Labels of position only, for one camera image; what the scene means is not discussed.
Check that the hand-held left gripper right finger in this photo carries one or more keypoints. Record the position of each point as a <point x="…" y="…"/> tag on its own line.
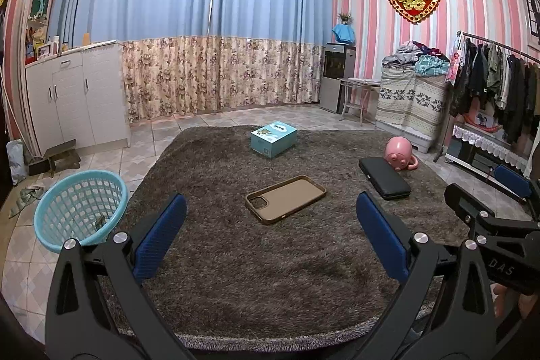
<point x="382" y="235"/>

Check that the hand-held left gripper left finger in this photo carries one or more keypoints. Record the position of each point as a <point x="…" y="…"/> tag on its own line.
<point x="160" y="235"/>

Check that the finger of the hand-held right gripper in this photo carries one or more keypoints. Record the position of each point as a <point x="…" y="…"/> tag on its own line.
<point x="466" y="199"/>
<point x="512" y="180"/>

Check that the light blue plastic basket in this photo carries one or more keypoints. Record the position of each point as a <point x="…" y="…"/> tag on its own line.
<point x="48" y="233"/>

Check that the person's right hand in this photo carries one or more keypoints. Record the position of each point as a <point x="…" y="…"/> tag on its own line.
<point x="500" y="301"/>

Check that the black low cabinet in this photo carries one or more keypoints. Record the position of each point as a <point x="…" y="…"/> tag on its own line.
<point x="476" y="161"/>

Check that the white lace cloth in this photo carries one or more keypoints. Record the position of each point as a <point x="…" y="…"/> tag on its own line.
<point x="485" y="136"/>

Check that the black zip case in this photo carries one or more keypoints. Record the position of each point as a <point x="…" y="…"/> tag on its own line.
<point x="384" y="178"/>

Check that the white washing machine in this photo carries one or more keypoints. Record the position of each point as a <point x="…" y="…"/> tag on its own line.
<point x="422" y="140"/>

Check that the pink pig-shaped cup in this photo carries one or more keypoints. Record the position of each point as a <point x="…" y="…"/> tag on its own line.
<point x="396" y="151"/>

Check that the row of hanging clothes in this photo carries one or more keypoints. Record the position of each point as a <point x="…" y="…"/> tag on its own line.
<point x="510" y="90"/>

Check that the brown phone case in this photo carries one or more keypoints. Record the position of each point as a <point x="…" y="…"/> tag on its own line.
<point x="287" y="197"/>

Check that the patterned cover cloth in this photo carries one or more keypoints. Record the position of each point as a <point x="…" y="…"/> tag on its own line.
<point x="407" y="98"/>

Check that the small wooden stool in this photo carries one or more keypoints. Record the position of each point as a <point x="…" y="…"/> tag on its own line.
<point x="61" y="151"/>

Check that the pink hanging bag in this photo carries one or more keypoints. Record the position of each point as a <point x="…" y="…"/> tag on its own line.
<point x="453" y="62"/>

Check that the green floor rag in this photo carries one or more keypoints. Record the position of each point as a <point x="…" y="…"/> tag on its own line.
<point x="27" y="195"/>

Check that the metal clothes rack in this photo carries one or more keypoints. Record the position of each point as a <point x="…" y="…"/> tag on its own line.
<point x="485" y="39"/>

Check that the teal cardboard box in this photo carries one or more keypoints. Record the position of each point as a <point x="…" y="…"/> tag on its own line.
<point x="272" y="140"/>

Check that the pile of clothes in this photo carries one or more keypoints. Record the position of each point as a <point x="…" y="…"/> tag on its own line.
<point x="405" y="56"/>

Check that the grey water dispenser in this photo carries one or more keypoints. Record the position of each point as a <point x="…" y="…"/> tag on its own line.
<point x="335" y="86"/>

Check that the white cabinet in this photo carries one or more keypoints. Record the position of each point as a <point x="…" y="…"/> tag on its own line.
<point x="80" y="98"/>

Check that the white plastic sack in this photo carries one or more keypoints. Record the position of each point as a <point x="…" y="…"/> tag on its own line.
<point x="14" y="164"/>

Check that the blue cloth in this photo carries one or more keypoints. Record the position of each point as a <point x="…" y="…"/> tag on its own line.
<point x="344" y="33"/>

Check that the orange bottle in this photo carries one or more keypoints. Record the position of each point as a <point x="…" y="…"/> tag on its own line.
<point x="86" y="38"/>

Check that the white carton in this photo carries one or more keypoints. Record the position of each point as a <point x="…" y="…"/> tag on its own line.
<point x="55" y="44"/>

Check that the small potted plant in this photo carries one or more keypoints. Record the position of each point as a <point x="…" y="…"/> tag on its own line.
<point x="345" y="18"/>

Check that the blue floral curtain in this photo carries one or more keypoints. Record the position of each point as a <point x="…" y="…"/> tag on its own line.
<point x="270" y="5"/>
<point x="135" y="5"/>

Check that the pile of colourful toys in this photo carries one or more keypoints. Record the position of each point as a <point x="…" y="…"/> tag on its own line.
<point x="33" y="41"/>

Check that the window wall sticker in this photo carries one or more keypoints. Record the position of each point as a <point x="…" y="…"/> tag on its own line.
<point x="531" y="5"/>

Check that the white photo frame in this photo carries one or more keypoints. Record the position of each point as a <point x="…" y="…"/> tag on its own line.
<point x="43" y="51"/>

